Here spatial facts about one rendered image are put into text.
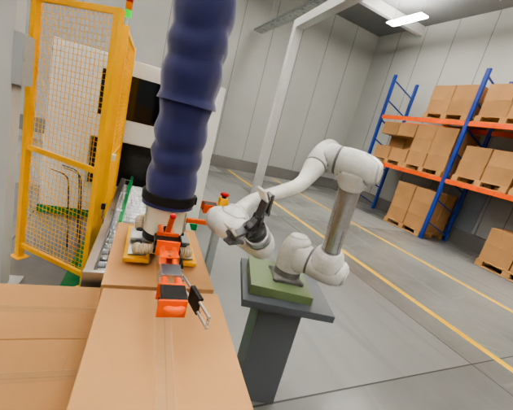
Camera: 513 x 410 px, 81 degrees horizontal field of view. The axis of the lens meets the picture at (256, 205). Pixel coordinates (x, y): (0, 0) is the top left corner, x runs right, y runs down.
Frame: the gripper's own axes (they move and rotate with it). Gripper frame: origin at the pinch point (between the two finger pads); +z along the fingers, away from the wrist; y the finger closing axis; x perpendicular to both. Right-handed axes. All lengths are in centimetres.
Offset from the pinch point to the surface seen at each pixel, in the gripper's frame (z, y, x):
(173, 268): -14.1, 26.1, 10.1
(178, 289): -5.6, 27.9, 0.4
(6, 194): -81, 77, 169
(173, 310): -1.3, 31.7, -4.1
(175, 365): -10.4, 42.2, -11.6
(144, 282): -31, 39, 23
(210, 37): 4, -40, 54
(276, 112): -287, -208, 196
